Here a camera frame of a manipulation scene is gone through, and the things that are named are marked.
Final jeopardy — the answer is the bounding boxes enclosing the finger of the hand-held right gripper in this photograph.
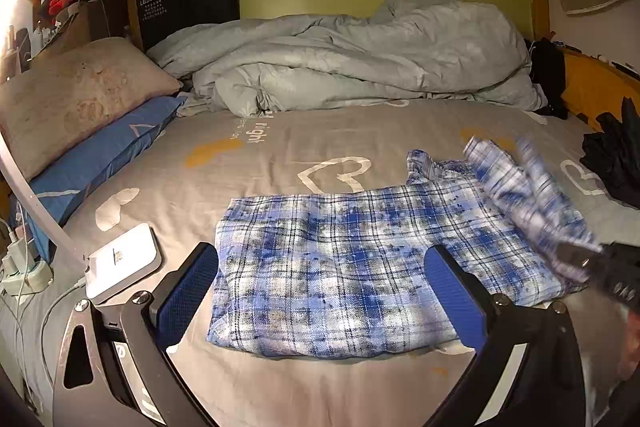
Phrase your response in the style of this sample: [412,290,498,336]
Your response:
[557,243,608,270]

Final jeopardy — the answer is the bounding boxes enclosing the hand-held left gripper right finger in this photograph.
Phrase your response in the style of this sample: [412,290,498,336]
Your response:
[424,245,587,427]

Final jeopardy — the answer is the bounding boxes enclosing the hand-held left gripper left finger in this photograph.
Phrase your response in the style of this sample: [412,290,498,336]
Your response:
[52,242,221,427]

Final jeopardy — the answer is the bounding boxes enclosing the blue plaid shirt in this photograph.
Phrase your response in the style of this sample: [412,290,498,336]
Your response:
[207,134,606,360]

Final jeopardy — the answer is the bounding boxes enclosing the white desk lamp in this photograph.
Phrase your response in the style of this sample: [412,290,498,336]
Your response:
[0,0,163,305]

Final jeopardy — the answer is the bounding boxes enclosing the black jacket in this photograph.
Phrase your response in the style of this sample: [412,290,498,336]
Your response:
[580,97,640,210]

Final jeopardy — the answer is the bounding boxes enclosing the white power strip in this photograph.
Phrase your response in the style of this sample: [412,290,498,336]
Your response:
[0,217,55,295]

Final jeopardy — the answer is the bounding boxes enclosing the blue pillow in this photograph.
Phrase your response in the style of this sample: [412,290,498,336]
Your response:
[20,96,186,263]

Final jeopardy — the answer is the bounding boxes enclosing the black bag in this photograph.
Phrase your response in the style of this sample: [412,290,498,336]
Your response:
[525,37,568,118]

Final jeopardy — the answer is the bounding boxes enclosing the beige pillow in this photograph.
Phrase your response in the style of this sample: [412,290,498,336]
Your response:
[0,37,183,182]

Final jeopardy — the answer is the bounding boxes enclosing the grey duvet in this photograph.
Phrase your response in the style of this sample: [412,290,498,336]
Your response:
[146,0,548,118]

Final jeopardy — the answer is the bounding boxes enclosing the wooden bedside shelf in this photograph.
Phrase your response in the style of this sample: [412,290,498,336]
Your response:
[30,0,138,58]

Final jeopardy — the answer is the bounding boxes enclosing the wooden bed rail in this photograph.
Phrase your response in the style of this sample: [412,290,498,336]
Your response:
[557,47,640,132]

